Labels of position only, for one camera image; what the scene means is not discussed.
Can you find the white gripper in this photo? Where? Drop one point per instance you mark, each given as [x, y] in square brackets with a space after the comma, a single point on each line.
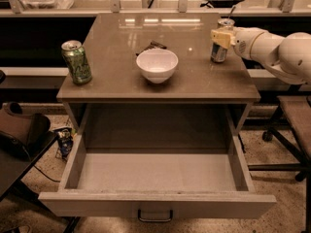
[240, 42]

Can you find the silver blue redbull can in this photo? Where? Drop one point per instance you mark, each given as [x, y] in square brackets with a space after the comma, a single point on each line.
[218, 54]

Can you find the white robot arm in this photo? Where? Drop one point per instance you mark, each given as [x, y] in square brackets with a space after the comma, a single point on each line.
[286, 58]

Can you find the white bowl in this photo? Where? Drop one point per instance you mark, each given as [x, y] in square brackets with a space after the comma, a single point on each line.
[157, 65]

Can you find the green soda can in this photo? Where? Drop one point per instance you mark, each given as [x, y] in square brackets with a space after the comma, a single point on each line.
[74, 55]

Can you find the grey cabinet with counter top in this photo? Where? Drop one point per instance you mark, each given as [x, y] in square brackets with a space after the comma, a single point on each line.
[155, 89]

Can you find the dark snack wrapper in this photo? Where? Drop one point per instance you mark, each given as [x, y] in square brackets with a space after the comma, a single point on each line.
[152, 45]

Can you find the black office chair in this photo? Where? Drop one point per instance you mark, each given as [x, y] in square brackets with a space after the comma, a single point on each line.
[297, 112]

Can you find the open grey drawer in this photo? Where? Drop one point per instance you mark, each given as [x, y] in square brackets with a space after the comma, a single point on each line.
[188, 160]

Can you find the crumpled blue snack bag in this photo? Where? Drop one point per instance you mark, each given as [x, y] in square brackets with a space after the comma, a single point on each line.
[65, 140]

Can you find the dark side table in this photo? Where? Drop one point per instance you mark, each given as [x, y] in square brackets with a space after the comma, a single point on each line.
[15, 162]

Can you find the black drawer handle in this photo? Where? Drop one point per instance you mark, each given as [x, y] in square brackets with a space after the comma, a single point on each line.
[155, 217]

